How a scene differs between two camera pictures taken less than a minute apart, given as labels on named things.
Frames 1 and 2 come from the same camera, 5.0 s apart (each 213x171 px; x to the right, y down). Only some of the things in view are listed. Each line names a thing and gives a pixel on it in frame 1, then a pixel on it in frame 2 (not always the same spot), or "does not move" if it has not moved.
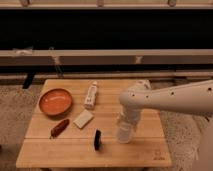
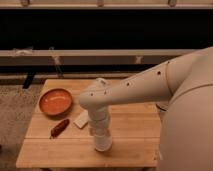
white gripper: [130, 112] -> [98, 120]
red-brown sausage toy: [58, 128] does not move
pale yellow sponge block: [83, 119] does not move
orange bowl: [55, 102] does not move
